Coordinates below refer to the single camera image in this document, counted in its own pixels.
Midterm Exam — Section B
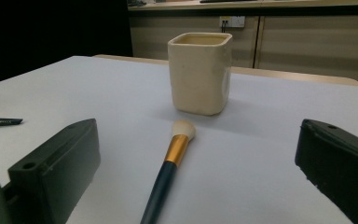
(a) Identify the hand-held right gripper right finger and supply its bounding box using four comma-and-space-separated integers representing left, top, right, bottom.
294, 118, 358, 224

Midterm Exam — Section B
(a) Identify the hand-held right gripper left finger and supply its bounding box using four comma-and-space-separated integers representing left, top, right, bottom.
7, 118, 102, 224

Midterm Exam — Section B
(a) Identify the large makeup brush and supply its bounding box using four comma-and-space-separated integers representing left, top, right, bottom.
0, 117, 24, 128

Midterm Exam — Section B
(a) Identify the small makeup brush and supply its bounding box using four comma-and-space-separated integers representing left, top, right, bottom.
140, 119, 197, 224

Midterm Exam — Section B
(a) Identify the cream square ceramic cup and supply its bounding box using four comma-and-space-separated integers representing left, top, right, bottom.
167, 32, 233, 117

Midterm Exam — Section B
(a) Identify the white table sheet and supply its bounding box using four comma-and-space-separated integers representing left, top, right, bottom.
0, 55, 358, 224

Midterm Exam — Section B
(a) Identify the light wooden table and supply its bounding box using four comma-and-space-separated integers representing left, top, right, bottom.
92, 54, 358, 88

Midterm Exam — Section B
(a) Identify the black curtain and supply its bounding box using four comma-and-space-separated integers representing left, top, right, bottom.
0, 0, 133, 88

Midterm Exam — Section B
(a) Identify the wooden wall shelf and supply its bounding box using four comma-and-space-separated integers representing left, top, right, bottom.
127, 0, 358, 12

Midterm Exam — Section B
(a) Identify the white wall socket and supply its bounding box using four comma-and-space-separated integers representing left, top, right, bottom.
219, 16, 246, 28

